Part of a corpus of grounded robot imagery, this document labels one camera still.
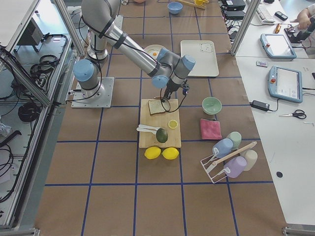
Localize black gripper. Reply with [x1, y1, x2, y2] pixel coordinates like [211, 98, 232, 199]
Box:
[162, 81, 181, 102]

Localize bread slice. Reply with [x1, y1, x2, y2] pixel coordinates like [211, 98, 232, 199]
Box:
[148, 99, 170, 116]

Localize white round plate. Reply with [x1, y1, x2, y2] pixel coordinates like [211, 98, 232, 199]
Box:
[144, 44, 164, 53]

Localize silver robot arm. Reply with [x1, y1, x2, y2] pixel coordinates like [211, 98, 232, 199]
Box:
[81, 0, 195, 100]

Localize wooden cutting board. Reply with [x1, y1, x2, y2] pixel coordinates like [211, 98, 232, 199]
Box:
[138, 98, 182, 149]

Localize lemon slice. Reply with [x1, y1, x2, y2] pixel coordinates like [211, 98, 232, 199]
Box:
[168, 119, 178, 129]

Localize green avocado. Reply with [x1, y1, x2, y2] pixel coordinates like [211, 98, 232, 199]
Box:
[156, 128, 168, 143]

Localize green bowl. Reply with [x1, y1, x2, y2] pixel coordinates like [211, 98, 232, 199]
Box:
[202, 97, 222, 115]

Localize fried egg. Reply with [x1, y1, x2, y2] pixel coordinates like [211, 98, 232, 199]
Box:
[147, 49, 159, 59]

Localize pink cloth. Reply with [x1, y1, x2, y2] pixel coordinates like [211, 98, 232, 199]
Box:
[200, 118, 222, 140]

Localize whole lemon right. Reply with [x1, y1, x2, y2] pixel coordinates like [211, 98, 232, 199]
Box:
[162, 147, 179, 160]

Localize whole lemon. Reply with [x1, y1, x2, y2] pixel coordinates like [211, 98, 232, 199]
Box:
[144, 147, 161, 160]
[162, 147, 179, 160]

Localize whole lemon left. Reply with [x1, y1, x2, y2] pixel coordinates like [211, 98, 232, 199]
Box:
[144, 147, 161, 160]

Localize cream bear serving tray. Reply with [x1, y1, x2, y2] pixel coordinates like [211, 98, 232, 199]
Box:
[180, 40, 219, 77]

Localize blue mug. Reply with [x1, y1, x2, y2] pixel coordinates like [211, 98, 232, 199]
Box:
[212, 138, 233, 158]

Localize green mug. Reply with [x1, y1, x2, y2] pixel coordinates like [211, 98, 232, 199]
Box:
[226, 131, 242, 150]

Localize blue bowl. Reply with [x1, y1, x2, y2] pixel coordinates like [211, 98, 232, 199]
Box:
[167, 1, 183, 15]

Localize black power adapter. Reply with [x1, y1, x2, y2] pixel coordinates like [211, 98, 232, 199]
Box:
[250, 100, 270, 112]

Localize purple mug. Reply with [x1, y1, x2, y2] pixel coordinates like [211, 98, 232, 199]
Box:
[223, 156, 247, 178]

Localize yellow cup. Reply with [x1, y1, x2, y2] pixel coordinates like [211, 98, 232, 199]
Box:
[194, 0, 203, 5]

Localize cream mug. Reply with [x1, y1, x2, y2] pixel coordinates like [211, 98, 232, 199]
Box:
[240, 149, 258, 171]

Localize wooden dish rack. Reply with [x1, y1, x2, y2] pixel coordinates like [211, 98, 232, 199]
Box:
[178, 0, 209, 10]

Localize teach pendant near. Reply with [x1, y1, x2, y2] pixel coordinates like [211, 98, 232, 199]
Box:
[267, 66, 303, 103]

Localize teach pendant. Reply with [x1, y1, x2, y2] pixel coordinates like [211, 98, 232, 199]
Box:
[260, 34, 297, 59]
[267, 66, 303, 103]

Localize teach pendant far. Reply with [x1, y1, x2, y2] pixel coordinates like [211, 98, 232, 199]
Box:
[260, 34, 297, 59]

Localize black scissors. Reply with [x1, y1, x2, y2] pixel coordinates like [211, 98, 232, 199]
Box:
[279, 109, 307, 119]

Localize white wire cup rack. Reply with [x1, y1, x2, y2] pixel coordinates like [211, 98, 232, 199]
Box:
[200, 150, 241, 183]

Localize aluminium frame post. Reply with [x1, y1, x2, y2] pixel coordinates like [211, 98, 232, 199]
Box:
[230, 0, 260, 56]

